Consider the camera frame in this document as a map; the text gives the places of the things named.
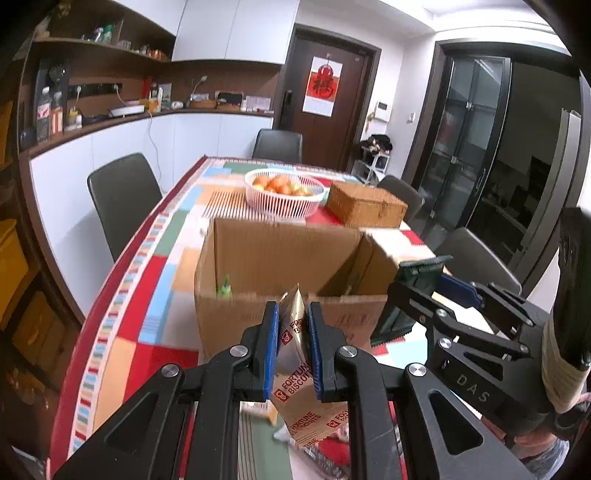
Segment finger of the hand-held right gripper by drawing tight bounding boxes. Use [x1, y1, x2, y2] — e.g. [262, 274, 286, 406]
[387, 281, 528, 357]
[438, 274, 551, 339]

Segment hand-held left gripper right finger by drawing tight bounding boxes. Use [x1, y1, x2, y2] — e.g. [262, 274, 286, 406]
[307, 301, 523, 480]

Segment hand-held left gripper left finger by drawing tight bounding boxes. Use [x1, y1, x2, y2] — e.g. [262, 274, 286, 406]
[54, 300, 280, 480]

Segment dark green snack packet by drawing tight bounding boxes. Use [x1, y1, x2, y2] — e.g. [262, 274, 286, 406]
[369, 257, 451, 350]

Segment brown cardboard box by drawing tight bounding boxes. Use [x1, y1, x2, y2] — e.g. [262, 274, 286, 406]
[194, 217, 440, 367]

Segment person's right hand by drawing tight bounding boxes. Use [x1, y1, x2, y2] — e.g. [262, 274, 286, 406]
[507, 392, 591, 462]

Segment dark grey dining chair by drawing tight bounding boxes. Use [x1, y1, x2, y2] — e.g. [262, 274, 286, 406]
[376, 174, 426, 222]
[434, 227, 522, 296]
[87, 152, 163, 264]
[252, 129, 303, 163]

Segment white biscuit packet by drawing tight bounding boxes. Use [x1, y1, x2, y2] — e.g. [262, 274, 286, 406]
[240, 401, 278, 425]

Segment silver and black snack packet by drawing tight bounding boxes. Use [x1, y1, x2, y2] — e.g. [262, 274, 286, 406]
[295, 443, 352, 480]

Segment brown wicker box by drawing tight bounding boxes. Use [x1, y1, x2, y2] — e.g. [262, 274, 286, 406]
[326, 181, 409, 229]

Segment colourful patchwork tablecloth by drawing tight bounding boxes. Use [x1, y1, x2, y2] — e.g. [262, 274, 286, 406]
[48, 156, 445, 480]

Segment black framed glass door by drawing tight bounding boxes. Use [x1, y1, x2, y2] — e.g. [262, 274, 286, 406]
[409, 39, 583, 296]

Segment black bag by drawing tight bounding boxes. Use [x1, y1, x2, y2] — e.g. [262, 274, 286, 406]
[361, 134, 393, 155]

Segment pile of oranges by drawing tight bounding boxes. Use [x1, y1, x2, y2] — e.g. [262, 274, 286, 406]
[252, 174, 311, 197]

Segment dark brown door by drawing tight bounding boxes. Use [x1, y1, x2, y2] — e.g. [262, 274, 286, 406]
[276, 24, 382, 172]

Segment white lower cabinets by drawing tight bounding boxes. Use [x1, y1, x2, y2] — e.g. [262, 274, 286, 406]
[28, 111, 275, 296]

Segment white cabinets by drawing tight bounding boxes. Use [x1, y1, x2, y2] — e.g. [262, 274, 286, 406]
[28, 111, 275, 296]
[104, 0, 301, 65]

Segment glass display cabinet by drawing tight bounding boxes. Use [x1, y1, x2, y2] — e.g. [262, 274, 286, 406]
[0, 41, 84, 462]

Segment white upper cabinets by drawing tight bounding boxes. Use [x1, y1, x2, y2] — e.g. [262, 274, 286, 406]
[104, 0, 301, 65]

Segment clear water bottle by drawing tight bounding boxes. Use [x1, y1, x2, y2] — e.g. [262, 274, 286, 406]
[36, 88, 52, 144]

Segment white wire fruit basket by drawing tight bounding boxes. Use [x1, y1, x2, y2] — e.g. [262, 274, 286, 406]
[244, 167, 325, 219]

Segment red and white wall calendar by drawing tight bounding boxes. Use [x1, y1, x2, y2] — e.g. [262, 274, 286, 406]
[302, 54, 343, 116]

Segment brown wall shelf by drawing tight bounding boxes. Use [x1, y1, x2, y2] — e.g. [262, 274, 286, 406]
[28, 0, 172, 63]

